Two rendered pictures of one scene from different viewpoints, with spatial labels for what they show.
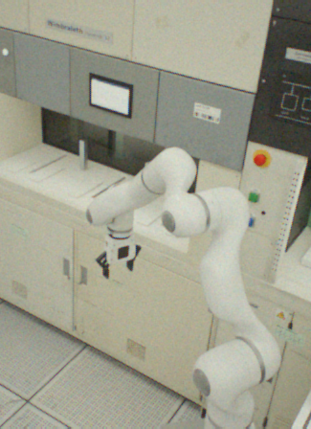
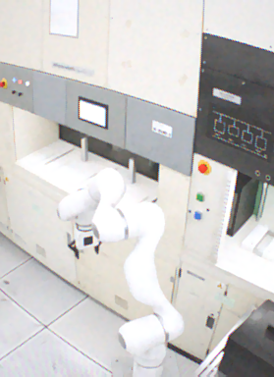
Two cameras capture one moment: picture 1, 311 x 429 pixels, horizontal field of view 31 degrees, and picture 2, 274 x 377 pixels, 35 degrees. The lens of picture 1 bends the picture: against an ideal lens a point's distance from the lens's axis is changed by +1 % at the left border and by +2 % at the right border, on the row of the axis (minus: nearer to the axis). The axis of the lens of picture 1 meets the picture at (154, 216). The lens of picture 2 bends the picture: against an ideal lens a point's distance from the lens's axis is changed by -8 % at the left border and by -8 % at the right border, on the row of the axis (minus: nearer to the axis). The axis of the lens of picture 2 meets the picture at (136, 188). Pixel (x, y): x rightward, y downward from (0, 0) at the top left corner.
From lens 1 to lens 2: 35 cm
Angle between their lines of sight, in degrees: 7
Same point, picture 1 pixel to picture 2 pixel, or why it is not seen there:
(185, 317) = not seen: hidden behind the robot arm
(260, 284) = (206, 264)
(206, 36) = (157, 75)
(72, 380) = (77, 317)
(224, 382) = (135, 343)
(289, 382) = (223, 328)
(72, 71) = (67, 95)
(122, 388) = (112, 326)
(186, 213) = (107, 226)
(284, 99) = (215, 124)
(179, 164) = (109, 184)
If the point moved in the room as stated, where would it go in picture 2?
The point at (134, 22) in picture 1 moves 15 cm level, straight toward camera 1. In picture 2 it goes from (108, 64) to (102, 73)
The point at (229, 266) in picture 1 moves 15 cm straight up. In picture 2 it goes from (143, 266) to (145, 228)
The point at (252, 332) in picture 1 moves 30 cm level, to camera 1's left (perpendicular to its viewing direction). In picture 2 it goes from (162, 311) to (73, 297)
